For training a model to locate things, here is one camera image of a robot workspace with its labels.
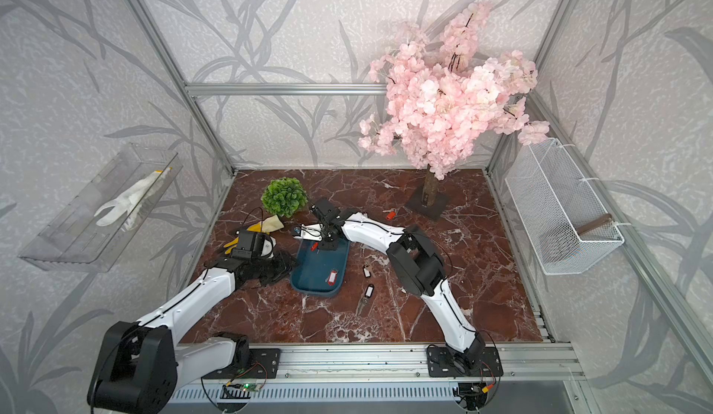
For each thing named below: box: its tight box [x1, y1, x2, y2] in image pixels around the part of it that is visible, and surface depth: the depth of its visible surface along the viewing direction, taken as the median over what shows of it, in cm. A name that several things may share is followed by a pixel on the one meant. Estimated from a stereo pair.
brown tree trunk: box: [421, 163, 438, 207], surface depth 102 cm
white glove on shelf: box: [93, 168, 173, 231], surface depth 68 cm
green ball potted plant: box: [260, 176, 309, 219], surface depth 97 cm
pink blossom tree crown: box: [359, 0, 551, 181], surface depth 68 cm
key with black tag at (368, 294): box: [357, 283, 376, 315], surface depth 88 cm
